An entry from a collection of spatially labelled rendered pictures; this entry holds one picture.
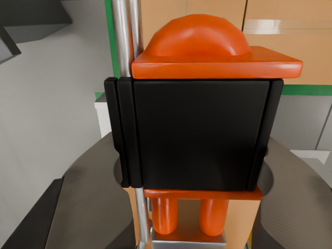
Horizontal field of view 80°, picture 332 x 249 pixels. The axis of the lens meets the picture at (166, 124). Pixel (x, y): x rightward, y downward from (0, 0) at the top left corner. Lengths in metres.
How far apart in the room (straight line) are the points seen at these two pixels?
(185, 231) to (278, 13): 0.78
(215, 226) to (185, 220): 0.03
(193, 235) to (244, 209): 0.45
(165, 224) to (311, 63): 0.85
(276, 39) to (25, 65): 1.49
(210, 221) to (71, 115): 1.56
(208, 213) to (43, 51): 1.51
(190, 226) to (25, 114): 1.75
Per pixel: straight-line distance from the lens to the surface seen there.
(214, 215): 0.17
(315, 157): 1.97
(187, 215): 0.20
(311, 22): 0.91
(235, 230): 0.70
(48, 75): 1.63
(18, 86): 1.79
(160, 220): 0.17
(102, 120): 0.88
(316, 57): 0.95
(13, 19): 1.07
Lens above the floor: 1.33
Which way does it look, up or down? 62 degrees down
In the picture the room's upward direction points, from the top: 174 degrees counter-clockwise
